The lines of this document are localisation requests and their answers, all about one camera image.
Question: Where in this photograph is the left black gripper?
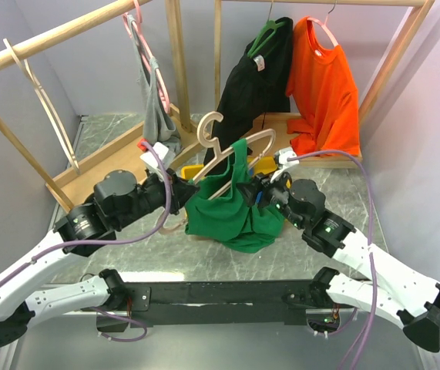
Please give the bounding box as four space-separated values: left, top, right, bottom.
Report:
114 165 200 229

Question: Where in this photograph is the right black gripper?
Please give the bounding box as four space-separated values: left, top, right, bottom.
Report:
235 166 306 229

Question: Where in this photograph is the green tank top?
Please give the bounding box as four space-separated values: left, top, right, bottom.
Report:
185 139 284 254

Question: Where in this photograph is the wooden hanger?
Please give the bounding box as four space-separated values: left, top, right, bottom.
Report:
3 39 80 175
155 112 276 235

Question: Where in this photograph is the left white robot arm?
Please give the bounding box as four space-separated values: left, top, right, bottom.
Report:
0 170 199 347

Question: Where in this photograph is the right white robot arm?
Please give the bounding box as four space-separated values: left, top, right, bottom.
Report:
236 173 440 353

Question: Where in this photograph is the grey tank top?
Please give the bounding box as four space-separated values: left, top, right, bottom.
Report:
125 13 184 155

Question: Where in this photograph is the green hanger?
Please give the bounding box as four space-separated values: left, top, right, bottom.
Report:
247 1 286 58

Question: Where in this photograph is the pink hanger right rack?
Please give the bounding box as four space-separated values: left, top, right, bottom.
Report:
307 0 339 48

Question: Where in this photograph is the pink hanger rack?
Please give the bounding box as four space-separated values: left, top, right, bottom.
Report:
122 0 170 113
307 0 339 48

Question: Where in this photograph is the pink hanger left rack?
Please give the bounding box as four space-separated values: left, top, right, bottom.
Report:
122 0 170 113

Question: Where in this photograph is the blue garment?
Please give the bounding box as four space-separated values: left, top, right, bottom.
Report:
255 191 264 207

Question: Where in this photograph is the yellow plastic tray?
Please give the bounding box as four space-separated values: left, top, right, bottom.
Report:
180 156 277 181

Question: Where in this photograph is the left wooden clothes rack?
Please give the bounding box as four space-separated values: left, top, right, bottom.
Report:
0 1 202 211

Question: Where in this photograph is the wooden clothes rack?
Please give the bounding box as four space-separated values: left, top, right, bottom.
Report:
0 1 202 211
214 0 435 155

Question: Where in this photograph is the right wooden clothes rack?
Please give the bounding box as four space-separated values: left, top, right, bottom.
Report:
214 0 435 155

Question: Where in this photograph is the black t-shirt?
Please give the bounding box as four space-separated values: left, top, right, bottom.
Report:
212 17 294 150

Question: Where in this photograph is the orange t-shirt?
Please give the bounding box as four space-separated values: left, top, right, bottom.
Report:
285 17 360 156

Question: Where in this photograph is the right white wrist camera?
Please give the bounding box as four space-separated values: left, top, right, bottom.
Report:
270 146 299 183

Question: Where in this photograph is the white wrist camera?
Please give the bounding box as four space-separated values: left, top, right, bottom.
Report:
270 146 299 183
137 139 176 180

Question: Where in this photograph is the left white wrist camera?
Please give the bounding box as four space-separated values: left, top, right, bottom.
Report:
137 139 176 180

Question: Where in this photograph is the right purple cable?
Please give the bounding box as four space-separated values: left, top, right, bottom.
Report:
288 150 378 370

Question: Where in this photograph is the purple cable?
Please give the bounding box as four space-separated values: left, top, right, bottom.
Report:
0 140 174 350
288 150 378 370

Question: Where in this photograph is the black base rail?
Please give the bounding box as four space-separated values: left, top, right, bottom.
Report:
101 280 335 327

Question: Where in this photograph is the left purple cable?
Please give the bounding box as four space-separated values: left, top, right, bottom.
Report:
0 140 174 350

